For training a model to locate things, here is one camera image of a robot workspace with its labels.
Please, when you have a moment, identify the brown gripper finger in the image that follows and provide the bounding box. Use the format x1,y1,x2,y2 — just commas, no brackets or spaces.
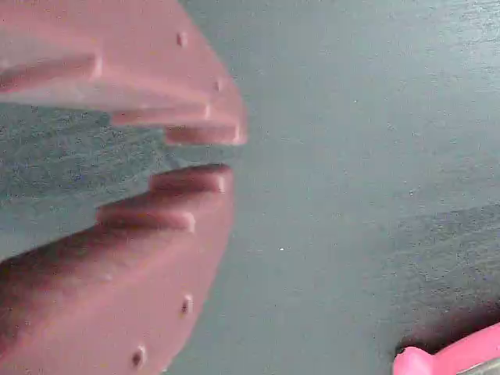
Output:
0,162,234,375
0,0,250,145

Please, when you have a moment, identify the red turtle toy gold shell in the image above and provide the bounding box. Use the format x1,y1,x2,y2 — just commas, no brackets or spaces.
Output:
392,322,500,375

